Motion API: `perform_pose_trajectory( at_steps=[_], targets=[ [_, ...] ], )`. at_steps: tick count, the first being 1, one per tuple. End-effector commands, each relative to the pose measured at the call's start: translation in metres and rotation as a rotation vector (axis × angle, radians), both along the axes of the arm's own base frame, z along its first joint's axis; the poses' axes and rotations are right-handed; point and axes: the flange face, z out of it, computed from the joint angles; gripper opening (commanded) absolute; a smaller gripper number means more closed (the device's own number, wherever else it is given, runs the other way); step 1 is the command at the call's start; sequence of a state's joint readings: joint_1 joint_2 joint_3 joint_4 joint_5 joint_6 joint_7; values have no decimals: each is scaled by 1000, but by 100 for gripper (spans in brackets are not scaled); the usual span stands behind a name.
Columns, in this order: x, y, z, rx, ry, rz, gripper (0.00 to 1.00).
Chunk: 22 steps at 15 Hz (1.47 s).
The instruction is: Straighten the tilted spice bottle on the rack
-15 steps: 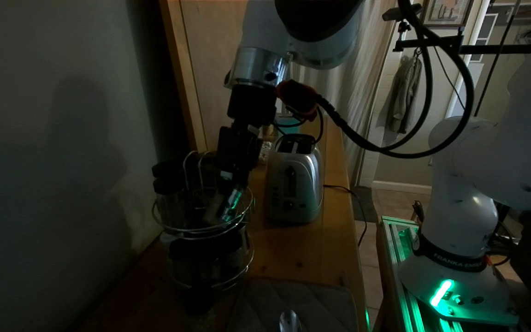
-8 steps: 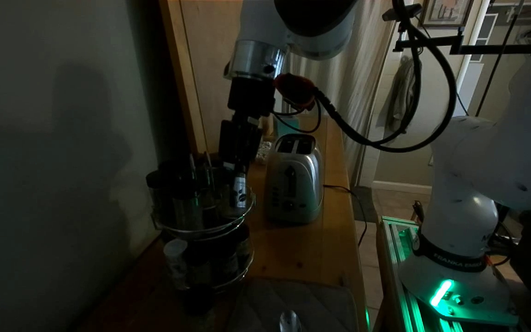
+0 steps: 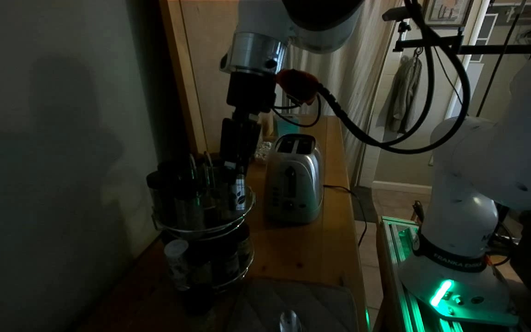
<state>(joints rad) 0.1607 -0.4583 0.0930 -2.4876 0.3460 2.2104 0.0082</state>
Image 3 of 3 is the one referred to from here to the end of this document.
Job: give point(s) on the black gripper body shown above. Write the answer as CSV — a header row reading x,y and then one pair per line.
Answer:
x,y
249,103

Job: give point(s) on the shiny metal cup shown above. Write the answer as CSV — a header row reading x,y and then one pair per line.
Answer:
x,y
237,193

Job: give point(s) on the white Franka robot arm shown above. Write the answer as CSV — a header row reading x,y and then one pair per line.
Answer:
x,y
474,171

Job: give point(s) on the green-lit robot base platform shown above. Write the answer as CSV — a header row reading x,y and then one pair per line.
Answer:
x,y
414,295

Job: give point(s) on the white-capped spice bottle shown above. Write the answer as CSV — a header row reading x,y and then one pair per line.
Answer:
x,y
176,263

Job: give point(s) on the silver two-slot toaster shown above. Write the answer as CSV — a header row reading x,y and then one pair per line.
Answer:
x,y
294,180

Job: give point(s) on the wooden back panel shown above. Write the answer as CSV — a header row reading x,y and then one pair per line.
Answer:
x,y
211,61

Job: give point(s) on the grey quilted pot holder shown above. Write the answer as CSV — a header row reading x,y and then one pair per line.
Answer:
x,y
296,304

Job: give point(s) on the hanging grey cloth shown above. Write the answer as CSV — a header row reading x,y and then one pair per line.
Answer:
x,y
406,92

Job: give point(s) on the black metal rod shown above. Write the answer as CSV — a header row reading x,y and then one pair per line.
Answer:
x,y
469,44

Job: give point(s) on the framed wall picture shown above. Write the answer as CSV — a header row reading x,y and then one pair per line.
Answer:
x,y
447,11

